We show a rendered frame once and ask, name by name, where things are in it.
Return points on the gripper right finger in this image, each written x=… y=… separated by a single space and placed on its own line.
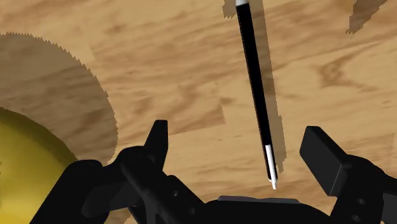
x=328 y=161

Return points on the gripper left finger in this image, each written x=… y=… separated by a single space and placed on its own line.
x=155 y=180

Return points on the black and white pen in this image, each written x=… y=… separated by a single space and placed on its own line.
x=256 y=86

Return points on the yellow bowl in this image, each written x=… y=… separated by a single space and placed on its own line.
x=24 y=173

